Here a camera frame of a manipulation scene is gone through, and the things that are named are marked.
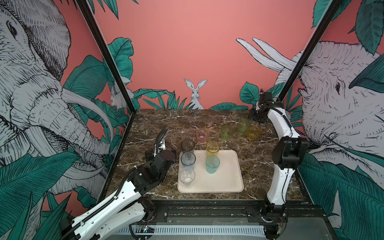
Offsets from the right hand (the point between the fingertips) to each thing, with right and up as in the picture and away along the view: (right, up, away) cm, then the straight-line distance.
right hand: (250, 114), depth 95 cm
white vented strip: (-35, -58, -24) cm, 72 cm away
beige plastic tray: (-16, -39, -8) cm, 43 cm away
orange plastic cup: (-26, -21, -11) cm, 35 cm away
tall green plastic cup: (-2, -7, +5) cm, 9 cm away
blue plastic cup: (-40, -27, -8) cm, 49 cm away
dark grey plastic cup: (-40, -19, -7) cm, 45 cm away
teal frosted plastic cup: (-25, -30, -4) cm, 40 cm away
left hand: (-52, -18, -21) cm, 59 cm away
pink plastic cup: (-31, -14, +9) cm, 35 cm away
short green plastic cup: (-13, -12, +12) cm, 21 cm away
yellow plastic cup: (+7, -13, +11) cm, 18 cm away
